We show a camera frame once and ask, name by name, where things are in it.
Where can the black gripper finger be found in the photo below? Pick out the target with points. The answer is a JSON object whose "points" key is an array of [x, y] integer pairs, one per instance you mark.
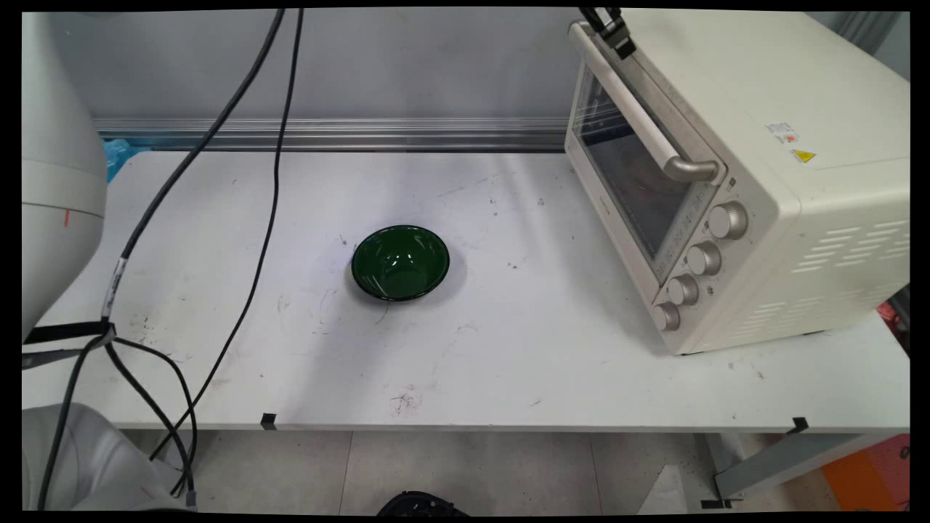
{"points": [[596, 22], [623, 40]]}

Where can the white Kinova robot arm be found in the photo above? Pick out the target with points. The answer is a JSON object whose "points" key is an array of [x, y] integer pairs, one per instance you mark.
{"points": [[62, 145]]}

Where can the silver oven knob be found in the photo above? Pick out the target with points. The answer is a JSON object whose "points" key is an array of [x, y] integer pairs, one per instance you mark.
{"points": [[705, 258], [666, 317], [729, 220], [684, 290]]}

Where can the yellow warning sticker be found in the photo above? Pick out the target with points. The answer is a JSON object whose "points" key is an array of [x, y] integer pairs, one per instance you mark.
{"points": [[803, 155]]}

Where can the cream toaster oven body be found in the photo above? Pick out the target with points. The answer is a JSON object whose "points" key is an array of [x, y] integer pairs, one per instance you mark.
{"points": [[821, 240]]}

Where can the dark green round bowl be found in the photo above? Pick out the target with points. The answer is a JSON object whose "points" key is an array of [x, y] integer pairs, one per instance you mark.
{"points": [[399, 263]]}

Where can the red object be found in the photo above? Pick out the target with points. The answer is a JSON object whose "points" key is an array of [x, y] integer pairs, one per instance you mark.
{"points": [[888, 314]]}

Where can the black tape piece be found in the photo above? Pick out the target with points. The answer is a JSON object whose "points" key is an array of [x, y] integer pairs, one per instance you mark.
{"points": [[269, 420], [800, 425]]}

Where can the grey metal table leg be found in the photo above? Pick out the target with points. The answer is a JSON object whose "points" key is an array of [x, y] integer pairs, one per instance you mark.
{"points": [[792, 461]]}

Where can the blue plastic bag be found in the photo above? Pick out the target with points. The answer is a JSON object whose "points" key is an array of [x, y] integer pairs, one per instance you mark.
{"points": [[120, 156]]}

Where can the orange box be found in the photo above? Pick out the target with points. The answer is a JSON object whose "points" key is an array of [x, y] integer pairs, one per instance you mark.
{"points": [[872, 476]]}

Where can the black round floor object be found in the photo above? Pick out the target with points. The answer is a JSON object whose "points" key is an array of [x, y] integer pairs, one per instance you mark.
{"points": [[421, 504]]}

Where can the aluminium profile rail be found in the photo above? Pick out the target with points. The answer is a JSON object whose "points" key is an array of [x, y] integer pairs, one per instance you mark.
{"points": [[327, 134]]}

